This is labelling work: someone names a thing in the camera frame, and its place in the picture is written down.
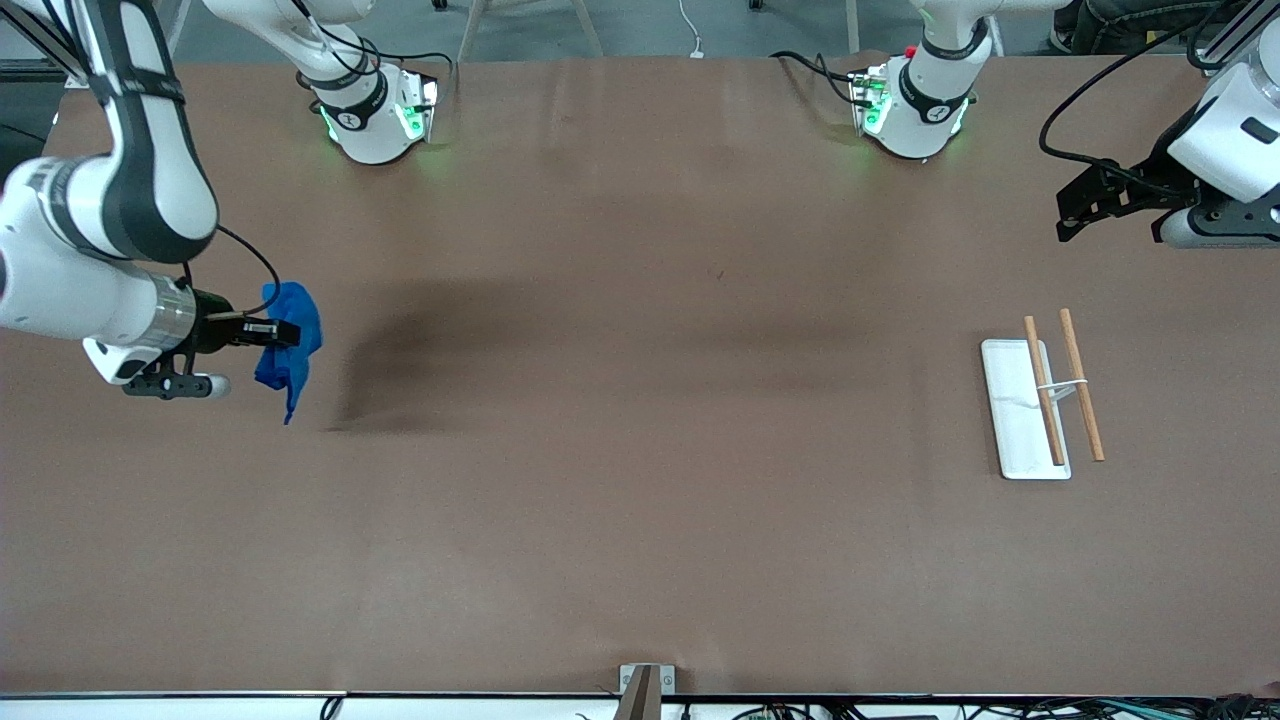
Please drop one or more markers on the blue towel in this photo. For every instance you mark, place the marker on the blue towel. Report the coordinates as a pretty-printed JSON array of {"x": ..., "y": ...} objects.
[{"x": 295, "y": 345}]

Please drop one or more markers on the aluminium frame profile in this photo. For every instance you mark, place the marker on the aluminium frame profile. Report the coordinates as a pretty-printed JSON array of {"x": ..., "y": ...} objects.
[
  {"x": 1215, "y": 60},
  {"x": 25, "y": 30}
]

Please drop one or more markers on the grey metal camera bracket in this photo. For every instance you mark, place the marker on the grey metal camera bracket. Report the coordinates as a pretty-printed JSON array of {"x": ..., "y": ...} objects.
[{"x": 645, "y": 690}]

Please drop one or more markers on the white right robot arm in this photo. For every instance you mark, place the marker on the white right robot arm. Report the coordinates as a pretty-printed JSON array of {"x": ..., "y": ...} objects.
[{"x": 150, "y": 190}]

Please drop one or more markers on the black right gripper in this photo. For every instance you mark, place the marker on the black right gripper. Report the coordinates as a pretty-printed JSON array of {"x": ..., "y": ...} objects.
[{"x": 213, "y": 322}]

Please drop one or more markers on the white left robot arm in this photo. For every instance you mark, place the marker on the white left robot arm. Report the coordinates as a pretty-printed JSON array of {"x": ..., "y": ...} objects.
[{"x": 930, "y": 110}]

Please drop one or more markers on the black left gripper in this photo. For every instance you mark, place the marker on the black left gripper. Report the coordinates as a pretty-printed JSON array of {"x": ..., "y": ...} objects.
[{"x": 1151, "y": 178}]

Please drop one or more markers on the wooden stool legs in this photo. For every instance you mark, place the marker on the wooden stool legs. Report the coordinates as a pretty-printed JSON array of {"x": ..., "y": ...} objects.
[{"x": 475, "y": 25}]

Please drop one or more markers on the white rack with wooden rods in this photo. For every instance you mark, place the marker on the white rack with wooden rods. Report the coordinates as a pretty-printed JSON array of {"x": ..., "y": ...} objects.
[{"x": 1015, "y": 420}]

